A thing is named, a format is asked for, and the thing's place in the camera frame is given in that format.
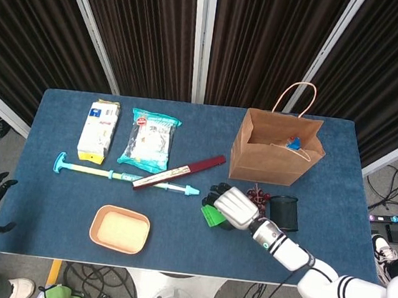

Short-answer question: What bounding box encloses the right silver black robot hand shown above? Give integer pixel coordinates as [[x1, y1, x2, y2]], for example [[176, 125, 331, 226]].
[[199, 180, 266, 234]]

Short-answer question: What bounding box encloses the dark red grape bunch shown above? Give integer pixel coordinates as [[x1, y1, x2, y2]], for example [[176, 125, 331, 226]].
[[244, 183, 273, 217]]

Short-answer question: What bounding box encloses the green plastic block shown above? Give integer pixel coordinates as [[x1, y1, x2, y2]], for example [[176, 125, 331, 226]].
[[199, 204, 228, 229]]

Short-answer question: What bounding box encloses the black mesh pen holder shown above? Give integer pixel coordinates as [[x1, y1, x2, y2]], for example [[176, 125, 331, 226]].
[[265, 193, 303, 234]]

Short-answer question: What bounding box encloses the blue red bread packet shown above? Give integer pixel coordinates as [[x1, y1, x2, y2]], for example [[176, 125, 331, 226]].
[[281, 134, 304, 152]]

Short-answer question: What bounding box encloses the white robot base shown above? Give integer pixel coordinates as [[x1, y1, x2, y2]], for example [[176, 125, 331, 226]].
[[123, 267, 225, 298]]

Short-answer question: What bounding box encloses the brown paper bag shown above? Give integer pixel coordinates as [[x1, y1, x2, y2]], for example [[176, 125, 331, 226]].
[[227, 74, 334, 191]]

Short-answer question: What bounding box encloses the green cloth bag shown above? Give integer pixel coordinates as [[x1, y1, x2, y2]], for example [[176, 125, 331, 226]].
[[37, 280, 88, 298]]

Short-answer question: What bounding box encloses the blue fabric table cover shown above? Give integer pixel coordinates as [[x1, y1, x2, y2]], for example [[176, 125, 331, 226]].
[[0, 80, 398, 296]]

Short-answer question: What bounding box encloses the dark red long box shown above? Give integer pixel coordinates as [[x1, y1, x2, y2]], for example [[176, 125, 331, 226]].
[[131, 144, 228, 201]]

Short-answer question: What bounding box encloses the white sneaker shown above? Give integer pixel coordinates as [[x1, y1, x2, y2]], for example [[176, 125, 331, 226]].
[[5, 276, 37, 298], [366, 233, 398, 287]]

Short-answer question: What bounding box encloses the teal clear snack packet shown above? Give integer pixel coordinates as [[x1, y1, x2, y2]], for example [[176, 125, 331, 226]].
[[116, 106, 184, 177]]

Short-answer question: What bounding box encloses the teal green toy pump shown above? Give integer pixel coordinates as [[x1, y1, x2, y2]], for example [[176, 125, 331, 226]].
[[51, 151, 204, 198]]

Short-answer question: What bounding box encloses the white yellow paper package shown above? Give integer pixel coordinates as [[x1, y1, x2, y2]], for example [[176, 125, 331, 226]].
[[75, 96, 122, 166]]

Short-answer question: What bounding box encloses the dark brown pleated curtain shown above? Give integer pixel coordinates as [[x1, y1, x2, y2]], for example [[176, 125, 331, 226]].
[[293, 0, 398, 172], [0, 0, 126, 136], [204, 0, 357, 120], [61, 0, 204, 104]]

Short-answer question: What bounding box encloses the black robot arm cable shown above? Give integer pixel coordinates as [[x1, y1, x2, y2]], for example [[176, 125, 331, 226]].
[[267, 259, 338, 298]]

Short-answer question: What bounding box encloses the white partition frame rail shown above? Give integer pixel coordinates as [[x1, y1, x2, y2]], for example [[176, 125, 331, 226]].
[[0, 78, 36, 139], [360, 131, 398, 181]]

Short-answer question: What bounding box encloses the white table frame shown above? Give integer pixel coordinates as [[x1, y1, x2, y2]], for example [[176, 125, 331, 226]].
[[0, 250, 299, 290]]

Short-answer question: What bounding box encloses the white partition frame post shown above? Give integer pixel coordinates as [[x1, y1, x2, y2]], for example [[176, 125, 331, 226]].
[[282, 0, 369, 121], [46, 0, 131, 96], [184, 0, 217, 104]]

